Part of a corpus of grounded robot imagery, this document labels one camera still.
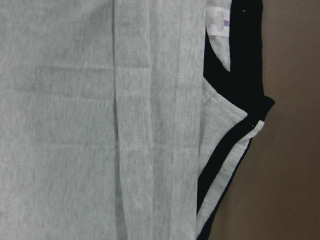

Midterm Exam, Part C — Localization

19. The grey cartoon print t-shirt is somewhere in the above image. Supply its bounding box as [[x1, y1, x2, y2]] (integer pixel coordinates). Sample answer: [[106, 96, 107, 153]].
[[0, 0, 275, 240]]

